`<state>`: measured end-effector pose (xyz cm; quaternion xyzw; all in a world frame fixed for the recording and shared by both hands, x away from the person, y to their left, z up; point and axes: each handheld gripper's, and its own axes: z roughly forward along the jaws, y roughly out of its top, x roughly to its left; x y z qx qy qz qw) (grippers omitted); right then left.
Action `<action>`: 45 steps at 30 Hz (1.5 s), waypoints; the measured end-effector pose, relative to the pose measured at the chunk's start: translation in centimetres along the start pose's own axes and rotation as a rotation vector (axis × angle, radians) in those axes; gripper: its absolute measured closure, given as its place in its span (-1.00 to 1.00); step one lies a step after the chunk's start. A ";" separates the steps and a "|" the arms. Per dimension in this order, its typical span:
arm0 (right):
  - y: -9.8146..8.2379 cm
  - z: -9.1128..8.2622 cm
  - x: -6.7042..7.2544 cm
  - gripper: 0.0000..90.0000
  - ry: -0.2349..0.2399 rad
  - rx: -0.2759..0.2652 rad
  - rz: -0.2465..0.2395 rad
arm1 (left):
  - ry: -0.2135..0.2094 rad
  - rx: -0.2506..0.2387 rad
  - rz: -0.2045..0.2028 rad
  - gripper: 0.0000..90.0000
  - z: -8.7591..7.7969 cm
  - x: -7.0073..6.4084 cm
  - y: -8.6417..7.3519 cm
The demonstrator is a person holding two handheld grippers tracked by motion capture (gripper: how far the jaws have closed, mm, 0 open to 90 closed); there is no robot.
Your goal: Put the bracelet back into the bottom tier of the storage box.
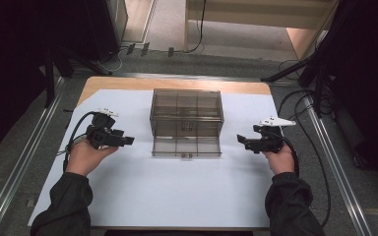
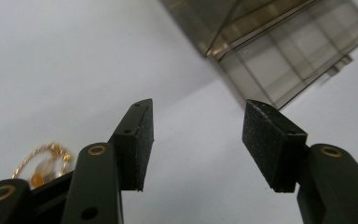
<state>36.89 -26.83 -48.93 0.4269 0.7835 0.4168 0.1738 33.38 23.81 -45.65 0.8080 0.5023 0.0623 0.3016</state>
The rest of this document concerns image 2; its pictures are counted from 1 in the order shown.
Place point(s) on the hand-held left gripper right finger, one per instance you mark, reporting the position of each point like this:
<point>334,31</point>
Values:
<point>272,146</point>

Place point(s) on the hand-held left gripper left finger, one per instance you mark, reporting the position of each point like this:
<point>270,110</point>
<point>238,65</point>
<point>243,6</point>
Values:
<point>132,146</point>

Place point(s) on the clear smoked plastic drawer box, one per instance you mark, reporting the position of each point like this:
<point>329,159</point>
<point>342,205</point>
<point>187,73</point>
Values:
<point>279,53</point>

